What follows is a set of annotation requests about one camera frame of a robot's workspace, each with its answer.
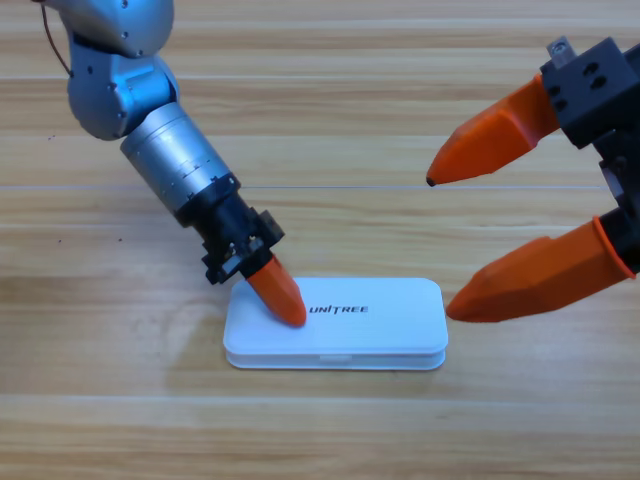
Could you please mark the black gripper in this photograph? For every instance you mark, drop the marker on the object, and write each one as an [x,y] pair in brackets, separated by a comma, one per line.
[622,165]
[225,220]

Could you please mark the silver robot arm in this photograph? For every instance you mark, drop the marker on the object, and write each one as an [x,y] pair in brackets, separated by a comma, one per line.
[165,145]

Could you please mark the white Unitree pencil case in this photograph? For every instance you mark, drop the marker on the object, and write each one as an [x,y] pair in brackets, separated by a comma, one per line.
[375,335]

